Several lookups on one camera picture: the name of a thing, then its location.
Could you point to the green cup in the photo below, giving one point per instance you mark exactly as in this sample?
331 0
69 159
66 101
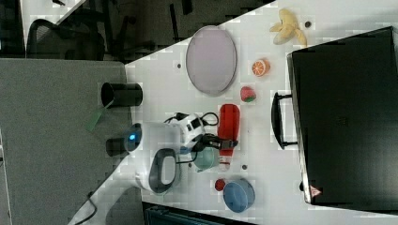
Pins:
206 159

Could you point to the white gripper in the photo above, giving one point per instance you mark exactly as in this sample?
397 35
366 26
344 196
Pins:
193 129

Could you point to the small red tomato toy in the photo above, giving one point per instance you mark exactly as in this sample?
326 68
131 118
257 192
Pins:
219 184

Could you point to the red strawberry toy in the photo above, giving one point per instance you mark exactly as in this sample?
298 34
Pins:
247 94

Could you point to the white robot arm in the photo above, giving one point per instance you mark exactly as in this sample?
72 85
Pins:
151 163

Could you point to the orange slice toy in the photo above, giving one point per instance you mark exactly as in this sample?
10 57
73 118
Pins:
260 67

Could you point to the red plush ketchup bottle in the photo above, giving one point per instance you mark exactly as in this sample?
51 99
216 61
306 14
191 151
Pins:
228 130

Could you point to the black cylinder post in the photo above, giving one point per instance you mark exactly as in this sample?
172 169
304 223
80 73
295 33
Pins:
115 146
121 94

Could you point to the blue bowl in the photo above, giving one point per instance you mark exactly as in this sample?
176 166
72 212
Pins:
238 195

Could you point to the yellow peeled banana toy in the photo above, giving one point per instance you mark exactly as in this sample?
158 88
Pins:
287 28

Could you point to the black office chair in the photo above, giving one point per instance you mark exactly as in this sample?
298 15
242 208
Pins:
87 34

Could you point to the grey round plate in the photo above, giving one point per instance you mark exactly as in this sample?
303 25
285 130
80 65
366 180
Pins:
211 60

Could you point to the silver black toaster oven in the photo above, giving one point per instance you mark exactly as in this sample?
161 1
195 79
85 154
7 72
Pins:
344 96

